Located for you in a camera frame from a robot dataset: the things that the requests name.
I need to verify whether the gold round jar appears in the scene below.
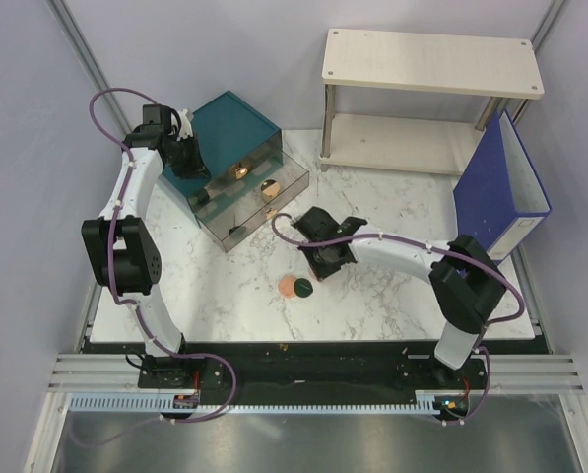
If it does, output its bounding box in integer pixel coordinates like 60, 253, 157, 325
260, 179, 281, 202

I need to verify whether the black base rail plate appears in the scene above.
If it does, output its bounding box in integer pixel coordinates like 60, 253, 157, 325
138, 353, 487, 391

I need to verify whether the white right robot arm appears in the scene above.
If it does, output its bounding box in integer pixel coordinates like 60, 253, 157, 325
293, 207, 506, 388

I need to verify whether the blue lever arch binder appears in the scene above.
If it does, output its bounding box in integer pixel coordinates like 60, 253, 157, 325
453, 112, 552, 263

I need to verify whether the peach sponge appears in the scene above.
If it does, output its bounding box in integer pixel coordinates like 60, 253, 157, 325
278, 275, 297, 299
309, 269, 324, 282

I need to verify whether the beige two-tier shelf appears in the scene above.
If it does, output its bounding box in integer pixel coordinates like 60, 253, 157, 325
317, 27, 545, 176

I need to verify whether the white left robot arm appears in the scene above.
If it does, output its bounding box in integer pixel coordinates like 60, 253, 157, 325
81, 103, 210, 388

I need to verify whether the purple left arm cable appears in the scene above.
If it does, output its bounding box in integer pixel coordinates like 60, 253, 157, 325
69, 87, 238, 448

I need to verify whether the teal drawer organizer box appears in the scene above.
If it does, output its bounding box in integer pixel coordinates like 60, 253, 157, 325
159, 91, 282, 227

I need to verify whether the light blue cable duct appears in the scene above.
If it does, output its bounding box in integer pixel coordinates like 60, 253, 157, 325
68, 392, 451, 415

